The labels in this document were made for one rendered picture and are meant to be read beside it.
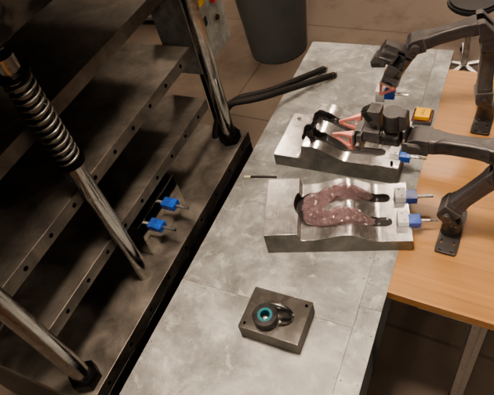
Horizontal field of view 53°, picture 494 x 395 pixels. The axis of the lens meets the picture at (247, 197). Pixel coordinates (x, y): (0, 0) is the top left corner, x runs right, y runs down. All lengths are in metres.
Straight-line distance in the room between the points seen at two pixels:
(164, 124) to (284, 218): 0.65
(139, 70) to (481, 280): 1.39
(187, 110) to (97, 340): 0.95
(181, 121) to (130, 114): 0.35
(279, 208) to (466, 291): 0.67
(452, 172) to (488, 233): 0.29
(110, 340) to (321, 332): 0.73
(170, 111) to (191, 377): 1.06
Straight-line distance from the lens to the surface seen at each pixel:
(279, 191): 1.84
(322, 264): 1.76
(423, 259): 1.78
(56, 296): 1.70
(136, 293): 1.90
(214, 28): 2.27
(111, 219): 1.64
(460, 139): 1.53
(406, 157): 1.93
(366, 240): 1.73
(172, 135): 2.00
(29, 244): 1.51
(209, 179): 2.13
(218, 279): 1.80
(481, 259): 1.81
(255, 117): 3.60
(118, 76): 1.97
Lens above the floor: 2.28
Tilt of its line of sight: 48 degrees down
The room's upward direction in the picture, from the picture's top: 17 degrees counter-clockwise
